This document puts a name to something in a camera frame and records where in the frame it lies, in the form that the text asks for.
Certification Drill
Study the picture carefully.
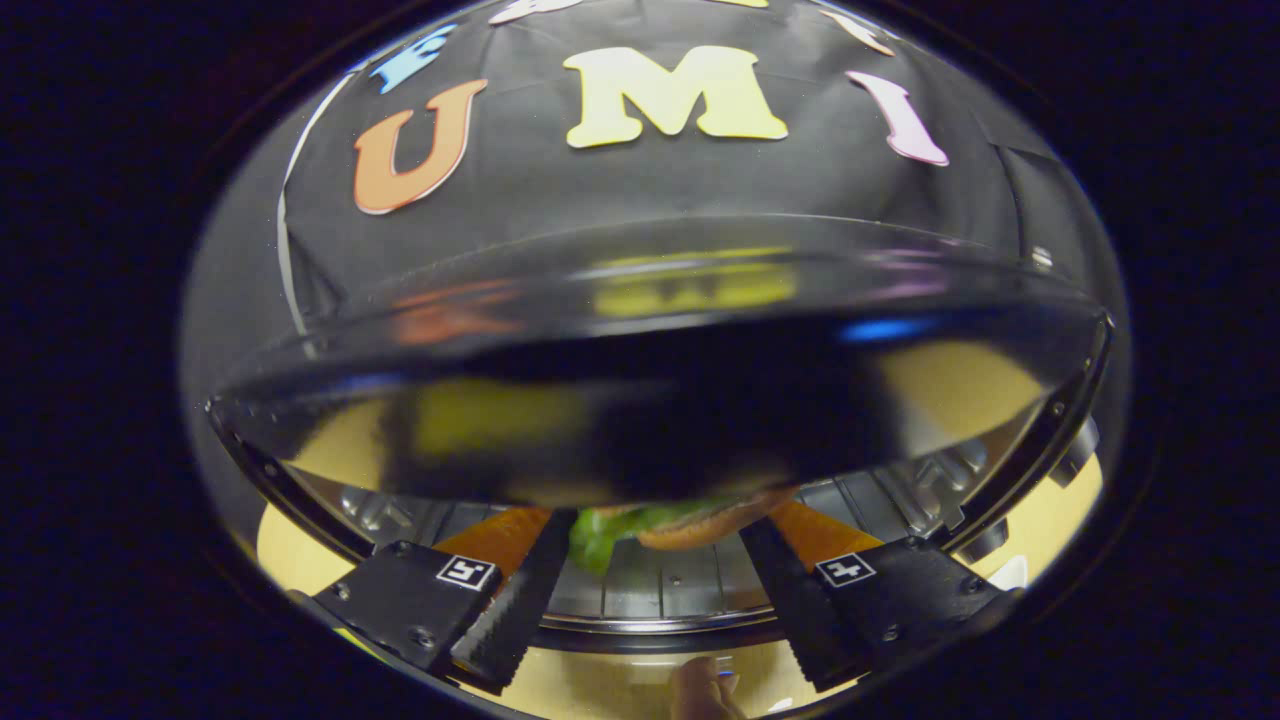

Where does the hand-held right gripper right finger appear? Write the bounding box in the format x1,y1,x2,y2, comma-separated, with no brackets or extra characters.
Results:
738,498,1023,695

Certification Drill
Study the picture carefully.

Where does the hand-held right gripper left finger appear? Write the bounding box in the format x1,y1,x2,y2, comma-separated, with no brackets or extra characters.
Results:
298,506,581,696

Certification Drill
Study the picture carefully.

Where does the sandwich with green lettuce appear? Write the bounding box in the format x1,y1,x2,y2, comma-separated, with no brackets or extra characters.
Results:
568,485,801,576

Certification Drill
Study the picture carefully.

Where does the black electric oven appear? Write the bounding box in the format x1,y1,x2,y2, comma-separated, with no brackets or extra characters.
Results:
205,215,1116,656

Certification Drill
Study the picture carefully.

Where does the black backdrop cloth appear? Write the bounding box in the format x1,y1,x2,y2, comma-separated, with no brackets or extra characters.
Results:
180,0,1101,351

